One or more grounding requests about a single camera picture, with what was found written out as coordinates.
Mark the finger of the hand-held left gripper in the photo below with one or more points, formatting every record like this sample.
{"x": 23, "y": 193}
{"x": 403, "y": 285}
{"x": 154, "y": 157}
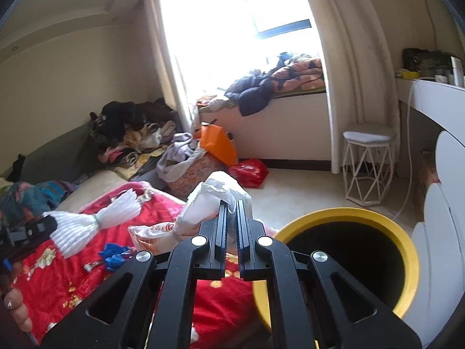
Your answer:
{"x": 41, "y": 228}

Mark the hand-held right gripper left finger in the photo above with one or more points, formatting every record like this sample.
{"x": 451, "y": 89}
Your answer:
{"x": 221, "y": 232}

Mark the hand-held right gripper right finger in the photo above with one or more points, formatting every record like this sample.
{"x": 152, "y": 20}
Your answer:
{"x": 242, "y": 232}

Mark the white red-printed plastic bag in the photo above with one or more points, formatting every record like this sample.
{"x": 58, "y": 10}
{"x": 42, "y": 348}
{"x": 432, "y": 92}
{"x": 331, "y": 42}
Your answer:
{"x": 203, "y": 203}

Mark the white shredded plastic bag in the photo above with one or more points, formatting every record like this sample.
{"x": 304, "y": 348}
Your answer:
{"x": 83, "y": 229}

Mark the purple foil wrapper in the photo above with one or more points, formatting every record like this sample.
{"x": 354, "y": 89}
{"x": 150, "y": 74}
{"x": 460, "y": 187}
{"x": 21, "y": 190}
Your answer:
{"x": 114, "y": 256}

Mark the person's left hand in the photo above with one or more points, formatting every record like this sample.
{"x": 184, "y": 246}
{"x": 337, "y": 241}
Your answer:
{"x": 16, "y": 309}

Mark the teal patterned cloth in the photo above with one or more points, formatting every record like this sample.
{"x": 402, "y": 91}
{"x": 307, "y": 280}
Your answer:
{"x": 32, "y": 198}

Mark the red floral blanket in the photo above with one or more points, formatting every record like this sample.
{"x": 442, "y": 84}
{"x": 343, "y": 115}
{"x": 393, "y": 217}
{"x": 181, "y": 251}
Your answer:
{"x": 54, "y": 283}

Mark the red plastic bag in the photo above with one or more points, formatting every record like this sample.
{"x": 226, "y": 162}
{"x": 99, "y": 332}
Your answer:
{"x": 249, "y": 172}

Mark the floral fabric box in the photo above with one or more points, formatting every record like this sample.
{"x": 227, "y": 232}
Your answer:
{"x": 198, "y": 174}

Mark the black cloth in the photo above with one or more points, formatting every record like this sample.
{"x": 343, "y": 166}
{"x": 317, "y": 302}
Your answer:
{"x": 17, "y": 169}

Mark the red snack wrapper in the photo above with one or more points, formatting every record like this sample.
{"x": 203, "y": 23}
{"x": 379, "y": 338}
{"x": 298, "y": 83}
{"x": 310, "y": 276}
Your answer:
{"x": 90, "y": 283}

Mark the grey padded headboard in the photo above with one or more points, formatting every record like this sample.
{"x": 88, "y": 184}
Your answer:
{"x": 54, "y": 149}

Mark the orange bag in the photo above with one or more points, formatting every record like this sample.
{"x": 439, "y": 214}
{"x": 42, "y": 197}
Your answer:
{"x": 218, "y": 143}

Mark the lavender cloth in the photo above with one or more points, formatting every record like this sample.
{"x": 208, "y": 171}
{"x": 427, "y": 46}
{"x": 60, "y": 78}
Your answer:
{"x": 178, "y": 152}

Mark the white window seat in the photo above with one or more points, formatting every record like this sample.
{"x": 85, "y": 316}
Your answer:
{"x": 290, "y": 127}

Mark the pile of clothes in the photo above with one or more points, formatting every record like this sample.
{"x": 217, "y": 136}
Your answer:
{"x": 127, "y": 131}

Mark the dark jacket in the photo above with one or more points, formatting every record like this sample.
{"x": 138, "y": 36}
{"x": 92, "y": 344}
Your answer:
{"x": 250, "y": 94}

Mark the white stool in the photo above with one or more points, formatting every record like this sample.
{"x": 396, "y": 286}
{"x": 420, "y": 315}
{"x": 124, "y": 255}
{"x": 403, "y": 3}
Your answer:
{"x": 368, "y": 136}

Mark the orange printed blanket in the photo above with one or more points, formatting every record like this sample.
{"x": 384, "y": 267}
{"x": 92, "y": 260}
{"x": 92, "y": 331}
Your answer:
{"x": 298, "y": 74}

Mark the beige curtain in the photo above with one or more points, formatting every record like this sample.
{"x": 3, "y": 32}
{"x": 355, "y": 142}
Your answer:
{"x": 170, "y": 65}

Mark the window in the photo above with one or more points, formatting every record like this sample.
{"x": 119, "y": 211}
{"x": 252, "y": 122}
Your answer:
{"x": 232, "y": 25}

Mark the white bottle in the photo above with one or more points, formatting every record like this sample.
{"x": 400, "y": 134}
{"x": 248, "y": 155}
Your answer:
{"x": 457, "y": 71}

